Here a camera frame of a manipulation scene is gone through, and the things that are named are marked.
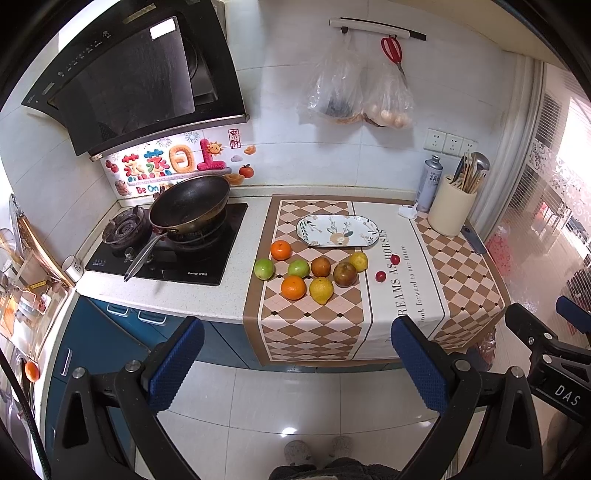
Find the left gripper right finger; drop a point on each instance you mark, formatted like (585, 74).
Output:
(508, 444)

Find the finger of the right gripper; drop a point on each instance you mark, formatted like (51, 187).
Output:
(574, 314)
(559, 373)

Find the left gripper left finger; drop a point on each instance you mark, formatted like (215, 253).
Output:
(86, 444)

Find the yellow lemon back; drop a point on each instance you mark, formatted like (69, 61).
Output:
(359, 260)

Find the yellow lemon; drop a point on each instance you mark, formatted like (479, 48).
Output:
(321, 290)
(359, 260)

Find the brown red apple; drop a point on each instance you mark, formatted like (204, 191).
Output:
(345, 274)

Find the yellow lemon front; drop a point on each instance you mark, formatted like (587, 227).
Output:
(321, 290)

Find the green apple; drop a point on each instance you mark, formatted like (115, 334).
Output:
(263, 269)
(299, 268)

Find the dark orange fruit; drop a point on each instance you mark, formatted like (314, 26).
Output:
(321, 267)

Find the orange front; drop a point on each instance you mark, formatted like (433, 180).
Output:
(293, 288)

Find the orange tangerine back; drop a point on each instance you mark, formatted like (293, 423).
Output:
(280, 250)

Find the cream utensil holder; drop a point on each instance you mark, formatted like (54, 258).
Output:
(450, 208)

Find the utensils in holder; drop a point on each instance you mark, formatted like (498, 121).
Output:
(471, 172)

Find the white small object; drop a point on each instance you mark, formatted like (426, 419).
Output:
(408, 211)

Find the silver spray can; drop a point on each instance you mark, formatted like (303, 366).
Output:
(429, 183)

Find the black gas stove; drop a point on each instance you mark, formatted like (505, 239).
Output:
(201, 261)

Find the checkered brown table runner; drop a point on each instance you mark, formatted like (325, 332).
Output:
(453, 293)

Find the black wok pan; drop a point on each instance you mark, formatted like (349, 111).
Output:
(185, 215)

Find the deer pattern oval plate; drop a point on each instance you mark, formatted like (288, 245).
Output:
(337, 231)

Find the plastic bag with eggs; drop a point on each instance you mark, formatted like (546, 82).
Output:
(388, 102)

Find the red scissors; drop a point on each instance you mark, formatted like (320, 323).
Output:
(392, 49)

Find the plastic bag with dark contents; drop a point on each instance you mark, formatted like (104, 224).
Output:
(334, 92)

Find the black range hood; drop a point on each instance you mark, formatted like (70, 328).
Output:
(139, 71)

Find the white wall sockets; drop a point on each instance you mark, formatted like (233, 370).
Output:
(449, 144)

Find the colourful wall sticker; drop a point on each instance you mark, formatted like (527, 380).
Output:
(148, 168)

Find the wall hook rail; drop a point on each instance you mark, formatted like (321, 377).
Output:
(370, 26)

